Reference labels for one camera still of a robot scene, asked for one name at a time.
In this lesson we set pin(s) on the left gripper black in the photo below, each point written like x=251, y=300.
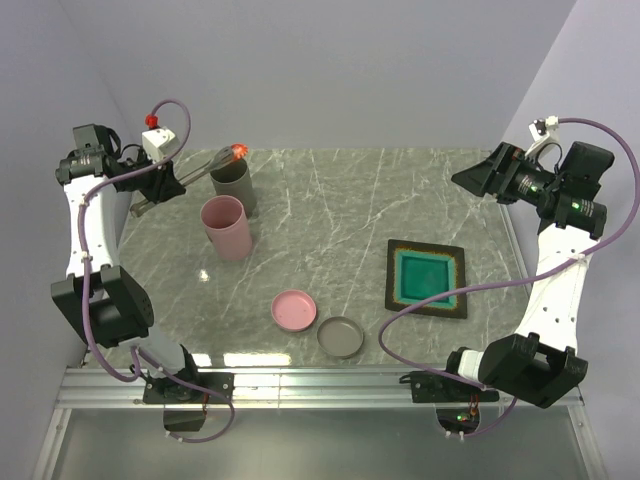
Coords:
x=165, y=184

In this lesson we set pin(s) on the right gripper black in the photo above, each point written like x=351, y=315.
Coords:
x=479, y=179

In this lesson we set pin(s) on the metal serving tongs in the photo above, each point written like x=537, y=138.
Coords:
x=221, y=159

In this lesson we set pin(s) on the red shrimp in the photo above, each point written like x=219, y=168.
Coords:
x=239, y=151

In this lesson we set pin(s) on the pink round lid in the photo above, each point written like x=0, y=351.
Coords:
x=293, y=310

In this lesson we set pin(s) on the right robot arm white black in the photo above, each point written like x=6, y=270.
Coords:
x=538, y=363

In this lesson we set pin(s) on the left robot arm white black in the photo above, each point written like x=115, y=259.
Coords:
x=108, y=309

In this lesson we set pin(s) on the pink cylindrical container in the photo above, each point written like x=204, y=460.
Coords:
x=226, y=226

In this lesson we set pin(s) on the grey cylindrical container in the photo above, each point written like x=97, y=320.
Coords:
x=235, y=180

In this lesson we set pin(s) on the square black teal plate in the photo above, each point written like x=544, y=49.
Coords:
x=416, y=271

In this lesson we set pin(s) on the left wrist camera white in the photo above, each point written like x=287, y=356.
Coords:
x=159, y=143

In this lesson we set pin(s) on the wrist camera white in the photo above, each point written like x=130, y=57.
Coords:
x=543, y=132
x=159, y=143

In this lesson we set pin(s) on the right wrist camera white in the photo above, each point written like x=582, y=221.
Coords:
x=543, y=132

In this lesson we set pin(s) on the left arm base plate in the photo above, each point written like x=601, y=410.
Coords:
x=210, y=388

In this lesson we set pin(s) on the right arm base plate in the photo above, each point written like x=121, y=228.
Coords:
x=430, y=388

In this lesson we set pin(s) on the aluminium front rail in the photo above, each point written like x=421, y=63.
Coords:
x=361, y=387

